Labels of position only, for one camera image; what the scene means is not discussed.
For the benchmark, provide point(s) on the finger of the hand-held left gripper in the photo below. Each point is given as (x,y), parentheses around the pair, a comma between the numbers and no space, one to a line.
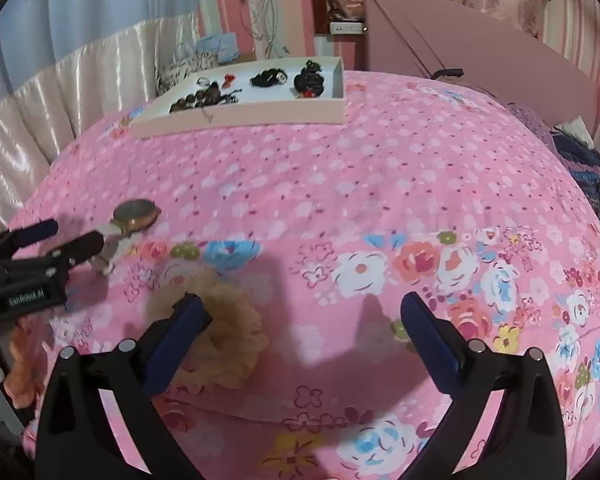
(37,231)
(80,250)

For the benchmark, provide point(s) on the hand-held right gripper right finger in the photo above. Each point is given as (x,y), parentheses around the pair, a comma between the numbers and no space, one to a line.
(432,342)

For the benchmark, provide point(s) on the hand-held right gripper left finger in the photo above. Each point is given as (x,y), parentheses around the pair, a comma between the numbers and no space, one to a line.
(180,340)

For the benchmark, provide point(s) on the peach fluffy scrunchie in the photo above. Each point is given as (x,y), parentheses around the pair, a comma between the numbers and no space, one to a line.
(235,330)

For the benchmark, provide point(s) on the white shallow box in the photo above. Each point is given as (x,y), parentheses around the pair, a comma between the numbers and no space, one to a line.
(260,107)

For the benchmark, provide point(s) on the black scrunchie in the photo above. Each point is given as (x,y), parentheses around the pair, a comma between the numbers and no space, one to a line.
(305,82)

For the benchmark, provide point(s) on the orange fluffy scrunchie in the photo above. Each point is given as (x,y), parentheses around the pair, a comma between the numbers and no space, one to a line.
(25,360)

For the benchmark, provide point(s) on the pink floral blanket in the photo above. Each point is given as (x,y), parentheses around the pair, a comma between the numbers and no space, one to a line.
(330,220)

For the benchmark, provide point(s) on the cream satin curtain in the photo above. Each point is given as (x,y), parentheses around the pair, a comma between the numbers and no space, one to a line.
(95,75)

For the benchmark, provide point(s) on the printed tote bag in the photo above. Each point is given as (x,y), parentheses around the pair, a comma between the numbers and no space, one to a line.
(180,72)

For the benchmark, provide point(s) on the small red charm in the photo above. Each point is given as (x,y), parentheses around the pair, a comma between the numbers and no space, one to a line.
(228,79)

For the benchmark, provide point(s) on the dark blue patterned cloth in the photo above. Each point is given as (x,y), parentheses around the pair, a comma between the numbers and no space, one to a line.
(595,180)

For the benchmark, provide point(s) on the purple dotted cloth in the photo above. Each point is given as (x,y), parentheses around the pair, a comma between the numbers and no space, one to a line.
(535,127)

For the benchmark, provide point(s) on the blue gift bag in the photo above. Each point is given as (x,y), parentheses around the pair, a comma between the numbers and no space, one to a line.
(220,46)

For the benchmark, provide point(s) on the white pillow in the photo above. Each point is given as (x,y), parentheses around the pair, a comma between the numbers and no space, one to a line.
(575,132)

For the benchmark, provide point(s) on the black hanger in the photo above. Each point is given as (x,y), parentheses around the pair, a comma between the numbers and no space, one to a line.
(450,73)

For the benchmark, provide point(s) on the pink headboard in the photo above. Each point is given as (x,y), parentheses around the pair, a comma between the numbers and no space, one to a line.
(480,55)

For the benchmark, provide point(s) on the white power strip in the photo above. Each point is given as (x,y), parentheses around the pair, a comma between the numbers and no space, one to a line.
(346,28)

